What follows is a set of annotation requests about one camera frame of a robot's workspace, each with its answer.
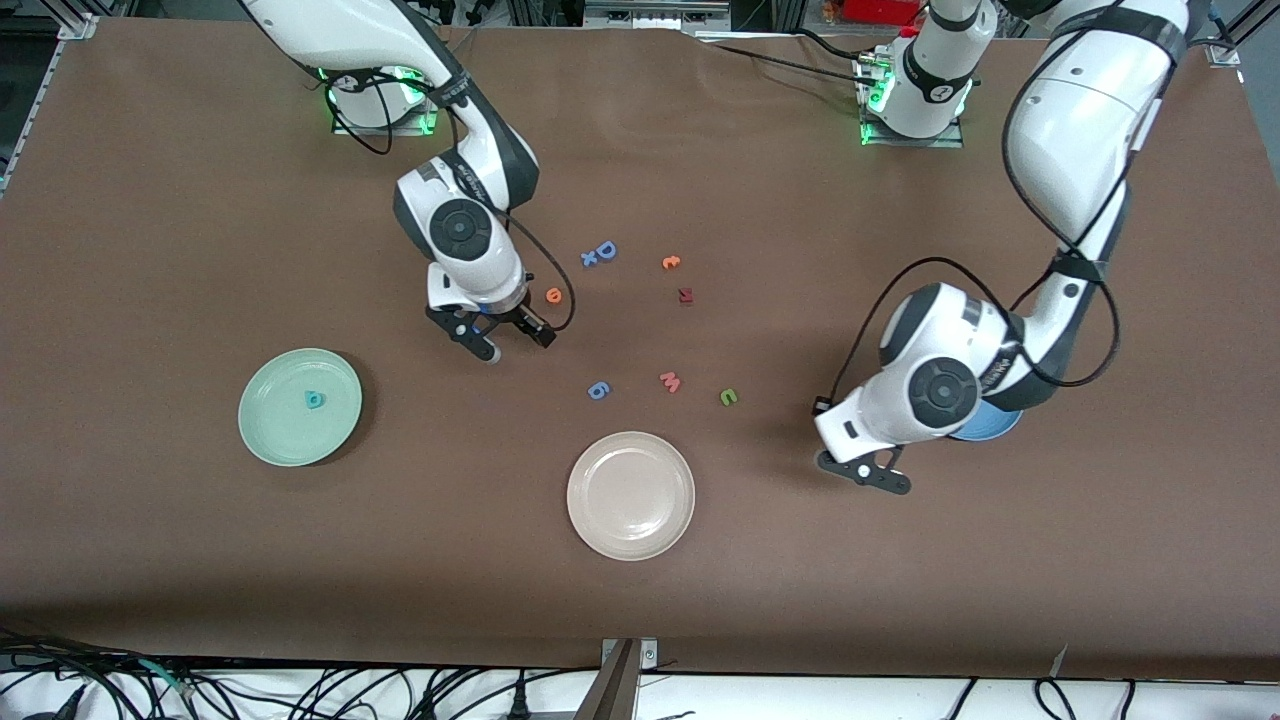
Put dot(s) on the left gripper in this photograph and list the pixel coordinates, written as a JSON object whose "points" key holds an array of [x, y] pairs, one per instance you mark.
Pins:
{"points": [[819, 401]]}

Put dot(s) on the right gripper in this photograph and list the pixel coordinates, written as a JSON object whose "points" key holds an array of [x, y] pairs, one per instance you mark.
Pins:
{"points": [[522, 320]]}

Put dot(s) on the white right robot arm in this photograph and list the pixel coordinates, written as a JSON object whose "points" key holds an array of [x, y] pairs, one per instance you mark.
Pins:
{"points": [[330, 25]]}

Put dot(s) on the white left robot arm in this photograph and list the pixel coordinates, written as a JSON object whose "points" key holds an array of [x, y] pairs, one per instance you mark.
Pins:
{"points": [[1080, 120]]}

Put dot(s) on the blue number 6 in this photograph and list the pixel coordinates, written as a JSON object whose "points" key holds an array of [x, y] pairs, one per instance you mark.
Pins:
{"points": [[597, 390]]}

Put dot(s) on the blue letter D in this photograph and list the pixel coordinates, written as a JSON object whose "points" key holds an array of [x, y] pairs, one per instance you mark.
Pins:
{"points": [[605, 250]]}

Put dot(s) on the pink letter M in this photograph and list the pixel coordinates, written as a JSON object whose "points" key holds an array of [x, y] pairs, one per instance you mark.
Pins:
{"points": [[670, 381]]}

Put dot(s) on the brown table cover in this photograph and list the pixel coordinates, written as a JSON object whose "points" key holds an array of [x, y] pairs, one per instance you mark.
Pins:
{"points": [[800, 560]]}

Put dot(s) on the blue plate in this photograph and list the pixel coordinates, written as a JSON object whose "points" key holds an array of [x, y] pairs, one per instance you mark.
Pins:
{"points": [[990, 428]]}

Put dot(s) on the beige plate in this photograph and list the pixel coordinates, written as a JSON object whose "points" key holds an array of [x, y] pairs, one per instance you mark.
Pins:
{"points": [[630, 495]]}

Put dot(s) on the green plate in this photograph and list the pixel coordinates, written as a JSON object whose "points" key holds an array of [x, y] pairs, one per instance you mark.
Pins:
{"points": [[290, 440]]}

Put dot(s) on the grey tape flap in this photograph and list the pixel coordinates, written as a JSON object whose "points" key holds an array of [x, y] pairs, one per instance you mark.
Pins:
{"points": [[1060, 662]]}

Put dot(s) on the black power plug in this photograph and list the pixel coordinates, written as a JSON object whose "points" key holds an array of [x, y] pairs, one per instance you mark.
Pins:
{"points": [[519, 705]]}

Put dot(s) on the red box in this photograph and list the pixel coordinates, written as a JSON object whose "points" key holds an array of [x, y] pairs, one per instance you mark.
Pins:
{"points": [[880, 8]]}

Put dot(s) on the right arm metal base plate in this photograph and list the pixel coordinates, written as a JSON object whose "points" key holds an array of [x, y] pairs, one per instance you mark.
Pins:
{"points": [[410, 130]]}

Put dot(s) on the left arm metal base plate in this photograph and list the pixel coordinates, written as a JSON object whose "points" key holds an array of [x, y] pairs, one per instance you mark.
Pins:
{"points": [[915, 143]]}

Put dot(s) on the grey metal frame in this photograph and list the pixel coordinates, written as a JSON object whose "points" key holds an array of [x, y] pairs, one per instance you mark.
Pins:
{"points": [[655, 12]]}

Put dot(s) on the metal table edge bracket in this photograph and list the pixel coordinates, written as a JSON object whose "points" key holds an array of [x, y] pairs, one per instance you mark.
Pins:
{"points": [[615, 690]]}

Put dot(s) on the metal table corner bracket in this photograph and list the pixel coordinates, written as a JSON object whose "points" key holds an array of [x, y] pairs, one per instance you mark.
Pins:
{"points": [[1222, 52]]}

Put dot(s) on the aluminium table side rail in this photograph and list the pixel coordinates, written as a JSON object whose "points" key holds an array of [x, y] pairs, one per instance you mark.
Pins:
{"points": [[78, 26]]}

